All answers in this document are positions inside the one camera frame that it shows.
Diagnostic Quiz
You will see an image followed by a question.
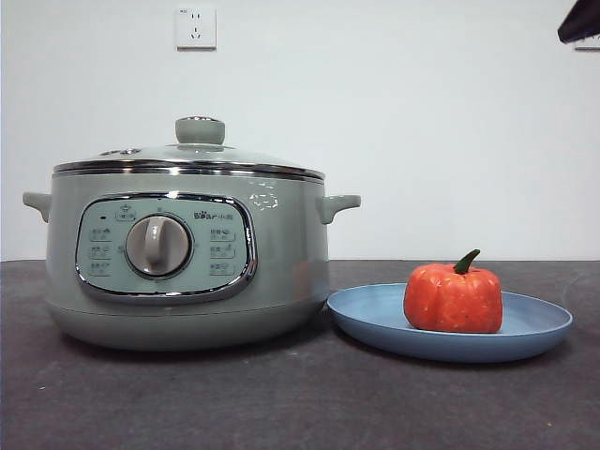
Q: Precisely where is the orange toy pumpkin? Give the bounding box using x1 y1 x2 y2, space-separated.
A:
402 247 503 334

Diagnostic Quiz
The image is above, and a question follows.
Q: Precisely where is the glass lid with green knob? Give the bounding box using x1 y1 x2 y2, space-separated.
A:
52 116 325 183

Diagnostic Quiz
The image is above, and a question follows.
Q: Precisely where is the blue round plate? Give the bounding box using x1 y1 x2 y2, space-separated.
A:
326 282 574 364

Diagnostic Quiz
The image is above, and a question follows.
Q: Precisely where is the pale green electric steamer pot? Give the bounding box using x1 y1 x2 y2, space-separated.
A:
22 171 362 352

